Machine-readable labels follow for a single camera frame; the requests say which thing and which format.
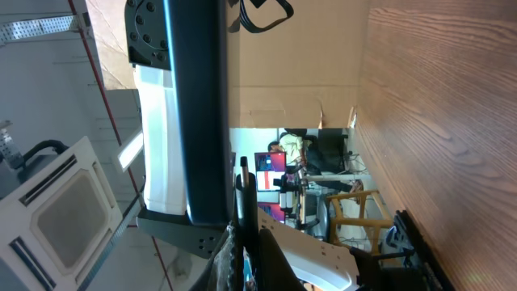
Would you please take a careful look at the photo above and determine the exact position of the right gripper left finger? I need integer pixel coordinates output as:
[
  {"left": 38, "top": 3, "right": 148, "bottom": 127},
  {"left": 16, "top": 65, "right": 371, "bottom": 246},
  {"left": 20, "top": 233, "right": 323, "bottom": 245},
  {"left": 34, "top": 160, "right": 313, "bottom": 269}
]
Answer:
[{"left": 197, "top": 224, "right": 244, "bottom": 291}]

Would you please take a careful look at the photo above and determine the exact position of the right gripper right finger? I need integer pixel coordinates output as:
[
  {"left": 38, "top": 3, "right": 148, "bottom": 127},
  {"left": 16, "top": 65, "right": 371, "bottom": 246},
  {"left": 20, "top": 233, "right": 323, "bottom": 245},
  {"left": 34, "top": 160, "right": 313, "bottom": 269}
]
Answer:
[{"left": 258, "top": 229, "right": 305, "bottom": 291}]

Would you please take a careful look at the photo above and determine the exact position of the black USB charging cable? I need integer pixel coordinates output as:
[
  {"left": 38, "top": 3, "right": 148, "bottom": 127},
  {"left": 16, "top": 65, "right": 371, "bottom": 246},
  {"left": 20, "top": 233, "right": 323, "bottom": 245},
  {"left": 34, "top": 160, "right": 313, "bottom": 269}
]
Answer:
[{"left": 235, "top": 155, "right": 259, "bottom": 259}]

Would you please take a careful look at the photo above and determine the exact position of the Samsung Galaxy smartphone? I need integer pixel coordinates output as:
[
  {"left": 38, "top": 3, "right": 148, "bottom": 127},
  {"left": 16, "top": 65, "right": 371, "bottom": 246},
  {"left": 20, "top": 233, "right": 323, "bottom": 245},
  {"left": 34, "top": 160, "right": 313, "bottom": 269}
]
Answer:
[{"left": 164, "top": 0, "right": 233, "bottom": 226}]

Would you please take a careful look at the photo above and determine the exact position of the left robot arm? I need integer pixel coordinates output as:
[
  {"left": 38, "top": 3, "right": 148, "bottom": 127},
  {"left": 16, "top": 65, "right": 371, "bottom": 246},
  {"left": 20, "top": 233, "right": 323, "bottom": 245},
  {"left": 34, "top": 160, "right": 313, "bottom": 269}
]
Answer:
[{"left": 124, "top": 1, "right": 359, "bottom": 290}]

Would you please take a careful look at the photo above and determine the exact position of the wooden chair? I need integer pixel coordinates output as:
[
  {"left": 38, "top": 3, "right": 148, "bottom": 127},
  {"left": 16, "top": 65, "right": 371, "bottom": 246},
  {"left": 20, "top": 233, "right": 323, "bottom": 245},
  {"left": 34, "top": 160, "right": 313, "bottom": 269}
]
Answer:
[{"left": 326, "top": 190, "right": 393, "bottom": 255}]

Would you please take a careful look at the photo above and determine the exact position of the computer monitor red screen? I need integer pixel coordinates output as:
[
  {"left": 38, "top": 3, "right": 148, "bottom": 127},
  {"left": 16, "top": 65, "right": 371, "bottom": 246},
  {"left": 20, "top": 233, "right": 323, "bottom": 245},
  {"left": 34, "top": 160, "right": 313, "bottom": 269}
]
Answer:
[{"left": 254, "top": 152, "right": 286, "bottom": 192}]

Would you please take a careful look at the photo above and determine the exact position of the seated person in background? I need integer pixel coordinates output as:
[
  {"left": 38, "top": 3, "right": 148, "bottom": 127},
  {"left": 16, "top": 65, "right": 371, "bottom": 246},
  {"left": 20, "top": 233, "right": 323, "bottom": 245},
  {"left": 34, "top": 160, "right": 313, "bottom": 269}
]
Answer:
[{"left": 267, "top": 129, "right": 347, "bottom": 175}]

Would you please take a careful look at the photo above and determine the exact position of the ceiling air conditioner cassette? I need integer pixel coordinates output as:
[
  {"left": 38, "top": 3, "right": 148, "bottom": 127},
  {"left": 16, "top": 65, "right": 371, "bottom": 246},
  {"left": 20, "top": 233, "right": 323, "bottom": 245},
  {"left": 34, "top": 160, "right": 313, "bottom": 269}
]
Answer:
[{"left": 1, "top": 137, "right": 123, "bottom": 290}]

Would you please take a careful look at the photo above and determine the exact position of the brown cardboard backdrop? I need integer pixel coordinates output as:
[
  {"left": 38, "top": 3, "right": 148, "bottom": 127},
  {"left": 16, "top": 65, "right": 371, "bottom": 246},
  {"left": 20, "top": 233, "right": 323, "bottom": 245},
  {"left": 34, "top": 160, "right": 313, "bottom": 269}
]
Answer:
[{"left": 86, "top": 0, "right": 368, "bottom": 128}]

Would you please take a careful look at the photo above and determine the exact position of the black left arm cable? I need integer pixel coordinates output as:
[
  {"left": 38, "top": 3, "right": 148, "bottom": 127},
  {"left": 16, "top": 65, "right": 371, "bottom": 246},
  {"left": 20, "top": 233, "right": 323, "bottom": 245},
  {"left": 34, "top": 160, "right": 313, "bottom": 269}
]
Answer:
[{"left": 238, "top": 0, "right": 295, "bottom": 34}]

